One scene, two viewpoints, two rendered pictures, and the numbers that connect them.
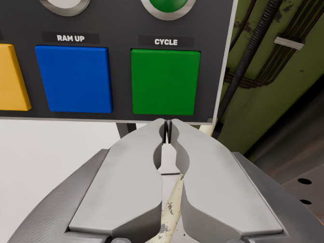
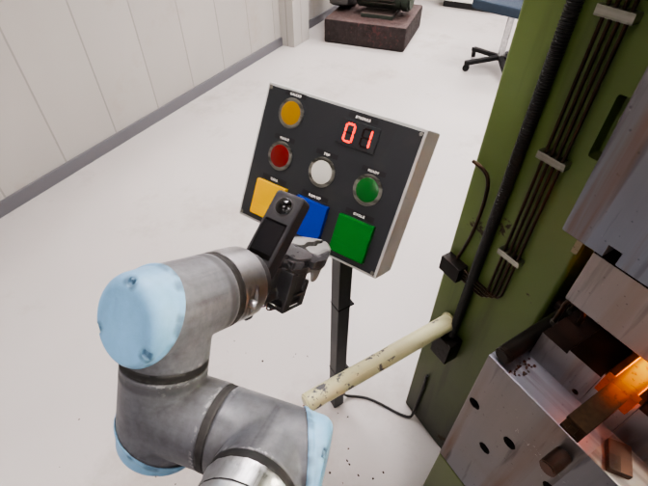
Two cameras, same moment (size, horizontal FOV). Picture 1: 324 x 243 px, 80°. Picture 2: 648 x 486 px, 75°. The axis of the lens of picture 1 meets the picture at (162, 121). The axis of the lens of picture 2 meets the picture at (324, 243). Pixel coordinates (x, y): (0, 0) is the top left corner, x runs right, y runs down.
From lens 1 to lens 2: 0.59 m
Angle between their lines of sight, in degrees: 26
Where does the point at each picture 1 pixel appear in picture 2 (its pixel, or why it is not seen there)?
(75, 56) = (312, 205)
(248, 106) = (486, 322)
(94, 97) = (311, 230)
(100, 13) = (332, 190)
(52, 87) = not seen: hidden behind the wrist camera
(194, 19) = (375, 209)
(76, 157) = (279, 318)
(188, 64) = (365, 231)
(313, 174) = (476, 391)
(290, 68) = (518, 287)
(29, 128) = not seen: hidden behind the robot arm
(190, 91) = (363, 248)
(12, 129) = not seen: hidden behind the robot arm
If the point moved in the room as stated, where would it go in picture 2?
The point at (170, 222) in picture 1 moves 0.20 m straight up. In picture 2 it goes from (332, 386) to (333, 337)
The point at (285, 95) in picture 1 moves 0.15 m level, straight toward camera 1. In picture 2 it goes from (518, 320) to (452, 332)
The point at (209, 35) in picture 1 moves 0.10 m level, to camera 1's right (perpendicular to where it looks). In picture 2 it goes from (382, 221) to (433, 244)
